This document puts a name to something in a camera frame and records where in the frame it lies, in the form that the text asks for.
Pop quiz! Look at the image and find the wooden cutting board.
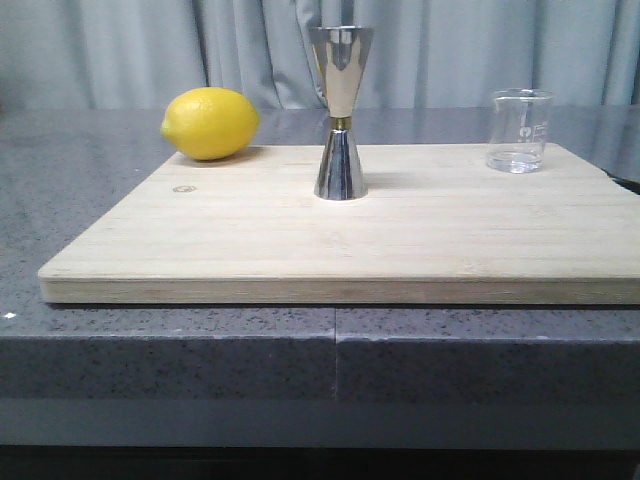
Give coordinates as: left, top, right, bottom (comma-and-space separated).
38, 144, 639, 305

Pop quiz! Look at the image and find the yellow lemon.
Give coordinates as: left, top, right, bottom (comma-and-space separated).
160, 87, 260, 160

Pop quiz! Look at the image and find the glass beaker with liquid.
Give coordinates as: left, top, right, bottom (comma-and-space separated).
485, 88, 555, 174

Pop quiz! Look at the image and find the steel double jigger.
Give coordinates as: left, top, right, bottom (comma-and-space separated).
310, 25, 374, 201

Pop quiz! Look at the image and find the grey curtain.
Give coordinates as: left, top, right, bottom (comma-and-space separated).
1, 1, 639, 110

